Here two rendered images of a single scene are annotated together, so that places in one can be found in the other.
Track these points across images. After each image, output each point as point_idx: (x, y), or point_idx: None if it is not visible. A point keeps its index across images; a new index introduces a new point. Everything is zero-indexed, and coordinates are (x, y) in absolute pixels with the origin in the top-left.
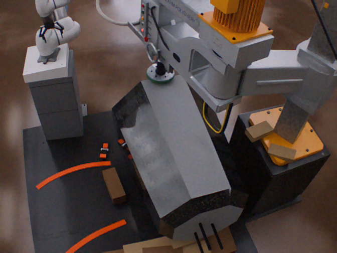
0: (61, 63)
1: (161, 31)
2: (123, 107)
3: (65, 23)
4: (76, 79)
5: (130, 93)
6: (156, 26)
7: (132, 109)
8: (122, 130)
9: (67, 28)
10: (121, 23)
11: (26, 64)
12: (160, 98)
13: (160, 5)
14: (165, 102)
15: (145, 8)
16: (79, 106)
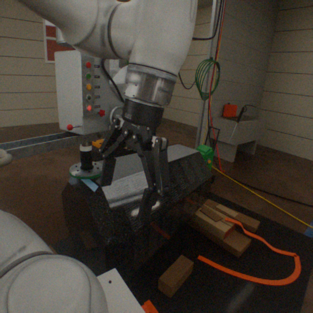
0: (105, 285)
1: (113, 88)
2: (129, 216)
3: (4, 212)
4: None
5: (113, 204)
6: (114, 81)
7: (134, 200)
8: (156, 216)
9: (19, 221)
10: (11, 157)
11: None
12: (122, 170)
13: None
14: (126, 167)
15: (92, 67)
16: None
